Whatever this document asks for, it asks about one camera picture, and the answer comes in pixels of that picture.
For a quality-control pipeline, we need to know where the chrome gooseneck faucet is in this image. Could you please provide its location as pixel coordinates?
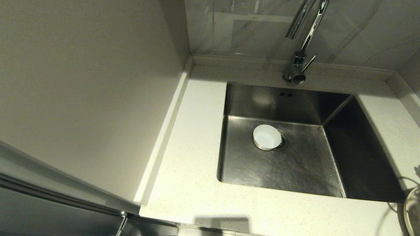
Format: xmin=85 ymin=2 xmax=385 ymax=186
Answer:
xmin=283 ymin=0 xmax=330 ymax=85

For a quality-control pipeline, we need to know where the white round plate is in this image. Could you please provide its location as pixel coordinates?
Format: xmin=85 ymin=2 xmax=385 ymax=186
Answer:
xmin=404 ymin=187 xmax=420 ymax=236

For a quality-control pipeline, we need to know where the round metal drain strainer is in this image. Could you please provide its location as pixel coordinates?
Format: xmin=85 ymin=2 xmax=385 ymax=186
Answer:
xmin=277 ymin=130 xmax=289 ymax=151

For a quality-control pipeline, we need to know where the stainless steel sink basin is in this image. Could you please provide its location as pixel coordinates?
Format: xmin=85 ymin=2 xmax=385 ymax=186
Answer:
xmin=217 ymin=82 xmax=407 ymax=203

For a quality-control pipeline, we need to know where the grey base cabinet front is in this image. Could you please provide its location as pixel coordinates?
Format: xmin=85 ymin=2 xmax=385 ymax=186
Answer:
xmin=122 ymin=214 xmax=179 ymax=236

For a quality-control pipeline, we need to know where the tall grey metal appliance front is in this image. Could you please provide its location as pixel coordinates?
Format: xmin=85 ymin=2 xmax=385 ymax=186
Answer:
xmin=0 ymin=140 xmax=142 ymax=236

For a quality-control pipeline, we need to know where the small white bowl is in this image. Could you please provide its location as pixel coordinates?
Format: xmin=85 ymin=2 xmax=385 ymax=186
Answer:
xmin=252 ymin=124 xmax=283 ymax=151

